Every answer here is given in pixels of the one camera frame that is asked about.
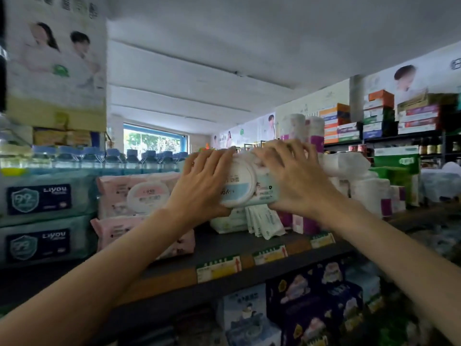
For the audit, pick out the person's left hand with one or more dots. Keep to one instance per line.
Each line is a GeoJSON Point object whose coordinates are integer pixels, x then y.
{"type": "Point", "coordinates": [201, 187]}

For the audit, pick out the person's right hand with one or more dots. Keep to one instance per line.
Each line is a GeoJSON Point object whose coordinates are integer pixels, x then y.
{"type": "Point", "coordinates": [302, 180]}

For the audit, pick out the teal lidded wipes pack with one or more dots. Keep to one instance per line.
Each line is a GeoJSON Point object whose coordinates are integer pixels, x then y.
{"type": "Point", "coordinates": [241, 176]}

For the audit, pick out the dark metal shelf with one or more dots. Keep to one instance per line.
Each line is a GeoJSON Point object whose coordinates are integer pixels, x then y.
{"type": "Point", "coordinates": [223, 245]}

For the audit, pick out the pink wipes pack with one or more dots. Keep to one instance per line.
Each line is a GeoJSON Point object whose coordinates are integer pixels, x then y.
{"type": "Point", "coordinates": [108, 230]}
{"type": "Point", "coordinates": [115, 198]}

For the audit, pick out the teal Liyou wipes pack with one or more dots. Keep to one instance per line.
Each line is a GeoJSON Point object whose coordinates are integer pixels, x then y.
{"type": "Point", "coordinates": [36, 199]}

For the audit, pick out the person's right forearm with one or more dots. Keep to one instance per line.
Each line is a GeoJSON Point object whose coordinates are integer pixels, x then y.
{"type": "Point", "coordinates": [403, 255]}

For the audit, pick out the person's left forearm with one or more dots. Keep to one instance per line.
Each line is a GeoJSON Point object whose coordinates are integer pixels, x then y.
{"type": "Point", "coordinates": [90, 281]}

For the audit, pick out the stack of purple-label toilet rolls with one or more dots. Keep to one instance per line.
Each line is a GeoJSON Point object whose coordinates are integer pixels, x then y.
{"type": "Point", "coordinates": [367, 190]}

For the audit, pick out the blue framed window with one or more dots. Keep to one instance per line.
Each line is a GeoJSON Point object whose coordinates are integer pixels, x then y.
{"type": "Point", "coordinates": [151, 142]}

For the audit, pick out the green white carton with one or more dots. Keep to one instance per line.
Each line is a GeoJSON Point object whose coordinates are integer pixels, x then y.
{"type": "Point", "coordinates": [396, 160]}

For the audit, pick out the row of blue-capped water bottles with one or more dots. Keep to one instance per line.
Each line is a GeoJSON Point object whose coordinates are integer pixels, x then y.
{"type": "Point", "coordinates": [108, 162]}

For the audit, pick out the stack of orange white boxes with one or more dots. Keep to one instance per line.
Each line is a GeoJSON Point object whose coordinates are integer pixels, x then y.
{"type": "Point", "coordinates": [378, 111]}

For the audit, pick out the row of pale tissue packs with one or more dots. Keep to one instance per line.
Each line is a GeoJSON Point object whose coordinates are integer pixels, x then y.
{"type": "Point", "coordinates": [306, 302]}

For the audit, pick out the white plastic wrapped bundle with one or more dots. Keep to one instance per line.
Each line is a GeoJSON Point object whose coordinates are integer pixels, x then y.
{"type": "Point", "coordinates": [439, 185]}

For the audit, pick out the pillar poster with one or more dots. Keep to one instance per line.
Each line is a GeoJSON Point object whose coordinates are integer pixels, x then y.
{"type": "Point", "coordinates": [54, 68]}

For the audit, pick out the wall poster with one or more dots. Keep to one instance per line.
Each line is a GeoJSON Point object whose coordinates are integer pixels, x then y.
{"type": "Point", "coordinates": [248, 131]}
{"type": "Point", "coordinates": [414, 79]}

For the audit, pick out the black wall monitor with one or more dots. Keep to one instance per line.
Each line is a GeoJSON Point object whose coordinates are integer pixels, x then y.
{"type": "Point", "coordinates": [2, 86]}

